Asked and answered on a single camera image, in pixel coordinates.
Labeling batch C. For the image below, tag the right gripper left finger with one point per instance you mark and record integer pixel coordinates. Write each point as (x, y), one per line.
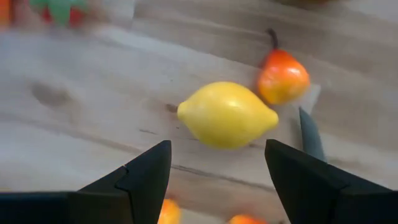
(93, 208)

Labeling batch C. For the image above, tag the yellow plastic lemon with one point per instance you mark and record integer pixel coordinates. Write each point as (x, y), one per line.
(227, 115)

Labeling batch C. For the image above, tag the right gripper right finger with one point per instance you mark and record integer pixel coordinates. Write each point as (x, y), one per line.
(326, 199)

